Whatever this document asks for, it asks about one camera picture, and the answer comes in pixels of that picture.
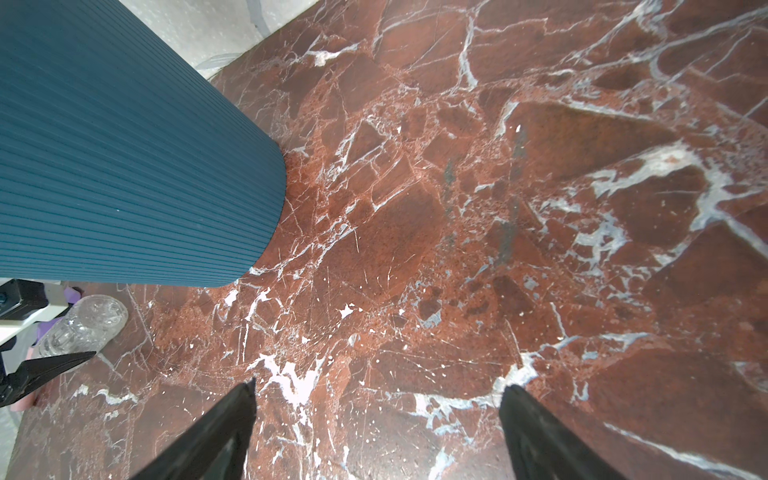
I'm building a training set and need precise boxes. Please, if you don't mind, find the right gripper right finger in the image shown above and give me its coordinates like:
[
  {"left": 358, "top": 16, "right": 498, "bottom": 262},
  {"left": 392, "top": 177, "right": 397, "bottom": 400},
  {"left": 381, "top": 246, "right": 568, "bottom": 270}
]
[{"left": 499, "top": 385, "right": 623, "bottom": 480}]

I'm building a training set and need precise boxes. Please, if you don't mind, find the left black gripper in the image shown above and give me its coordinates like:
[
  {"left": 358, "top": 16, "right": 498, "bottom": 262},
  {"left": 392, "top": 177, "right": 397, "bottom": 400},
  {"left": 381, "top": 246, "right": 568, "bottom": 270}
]
[{"left": 0, "top": 279, "right": 96, "bottom": 407}]

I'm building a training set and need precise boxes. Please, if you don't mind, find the clear crushed bottle white cap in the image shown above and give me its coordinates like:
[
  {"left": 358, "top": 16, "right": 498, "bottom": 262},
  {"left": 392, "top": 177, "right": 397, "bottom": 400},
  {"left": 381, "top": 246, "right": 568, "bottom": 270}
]
[{"left": 34, "top": 294, "right": 129, "bottom": 358}]

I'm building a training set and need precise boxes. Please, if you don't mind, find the blue bin yellow rim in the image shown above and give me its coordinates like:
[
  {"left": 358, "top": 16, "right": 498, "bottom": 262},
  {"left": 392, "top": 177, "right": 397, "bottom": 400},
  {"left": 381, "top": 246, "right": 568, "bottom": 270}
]
[{"left": 1, "top": 1, "right": 286, "bottom": 287}]

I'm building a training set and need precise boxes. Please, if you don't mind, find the purple pink silicone spatula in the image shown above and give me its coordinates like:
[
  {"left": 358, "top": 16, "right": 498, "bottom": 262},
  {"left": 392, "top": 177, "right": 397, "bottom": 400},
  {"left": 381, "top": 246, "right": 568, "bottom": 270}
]
[{"left": 10, "top": 287, "right": 83, "bottom": 413}]

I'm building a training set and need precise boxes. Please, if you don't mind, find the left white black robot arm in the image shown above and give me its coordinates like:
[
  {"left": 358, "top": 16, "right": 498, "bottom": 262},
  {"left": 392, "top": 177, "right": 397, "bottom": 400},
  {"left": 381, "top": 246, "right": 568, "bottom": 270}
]
[{"left": 1, "top": 278, "right": 96, "bottom": 411}]

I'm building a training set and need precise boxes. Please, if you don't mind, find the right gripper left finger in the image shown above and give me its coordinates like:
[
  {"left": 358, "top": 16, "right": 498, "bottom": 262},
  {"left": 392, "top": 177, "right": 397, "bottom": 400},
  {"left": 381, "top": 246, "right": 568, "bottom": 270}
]
[{"left": 134, "top": 380, "right": 257, "bottom": 479}]

